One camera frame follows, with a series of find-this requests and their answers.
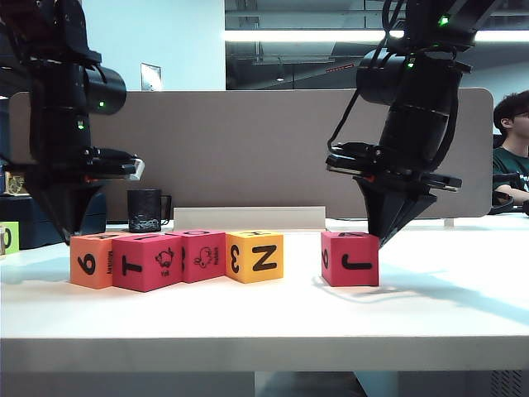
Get yellow patterned box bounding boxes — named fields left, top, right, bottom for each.
left=2, top=171, right=30, bottom=196

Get yellow foam letter block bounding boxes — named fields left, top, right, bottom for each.
left=225, top=230, right=285, bottom=285

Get black office chair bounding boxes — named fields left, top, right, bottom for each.
left=489, top=173, right=517, bottom=216

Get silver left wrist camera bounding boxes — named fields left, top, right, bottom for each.
left=126, top=158, right=146, bottom=182

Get brown desk partition panel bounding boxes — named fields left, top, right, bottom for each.
left=7, top=88, right=494, bottom=220

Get pink foam block with J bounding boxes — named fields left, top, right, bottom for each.
left=321, top=231, right=380, bottom=288

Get pink foam block with O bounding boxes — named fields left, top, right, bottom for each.
left=171, top=229, right=227, bottom=285

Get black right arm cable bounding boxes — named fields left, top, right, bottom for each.
left=327, top=0, right=408, bottom=155

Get green foam block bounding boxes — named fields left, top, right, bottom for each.
left=0, top=222, right=21, bottom=256

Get black mug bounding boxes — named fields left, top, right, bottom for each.
left=126, top=189, right=173, bottom=233

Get framed wall sign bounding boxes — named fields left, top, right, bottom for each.
left=139, top=62, right=163, bottom=93

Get pink foam block with T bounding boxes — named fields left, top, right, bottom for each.
left=111, top=232, right=185, bottom=294

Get person in green shirt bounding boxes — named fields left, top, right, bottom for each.
left=491, top=90, right=529, bottom=216

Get orange foam letter block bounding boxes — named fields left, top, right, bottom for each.
left=69, top=232, right=117, bottom=289

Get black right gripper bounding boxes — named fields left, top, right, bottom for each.
left=326, top=144, right=462, bottom=249

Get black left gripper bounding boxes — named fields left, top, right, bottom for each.
left=25, top=146, right=140, bottom=245

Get navy blue box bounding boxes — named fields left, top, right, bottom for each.
left=0, top=193, right=107, bottom=251

